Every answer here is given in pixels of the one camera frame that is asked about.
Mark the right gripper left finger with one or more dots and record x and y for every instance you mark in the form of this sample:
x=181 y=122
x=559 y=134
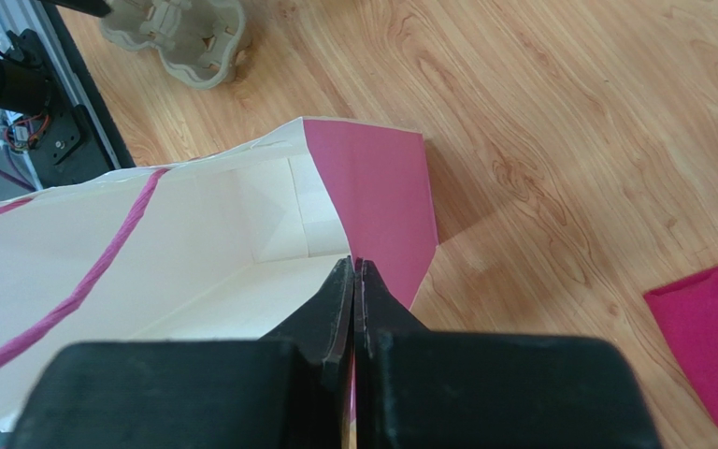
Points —
x=318 y=391

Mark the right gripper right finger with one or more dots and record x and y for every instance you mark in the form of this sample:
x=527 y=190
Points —
x=375 y=310

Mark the beige Cakes paper bag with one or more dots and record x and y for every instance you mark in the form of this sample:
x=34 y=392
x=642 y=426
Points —
x=221 y=247

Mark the cardboard cup carrier tray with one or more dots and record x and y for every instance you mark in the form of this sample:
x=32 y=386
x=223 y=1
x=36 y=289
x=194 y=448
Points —
x=198 y=41

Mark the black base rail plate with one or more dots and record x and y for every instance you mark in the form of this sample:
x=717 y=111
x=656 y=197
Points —
x=81 y=141

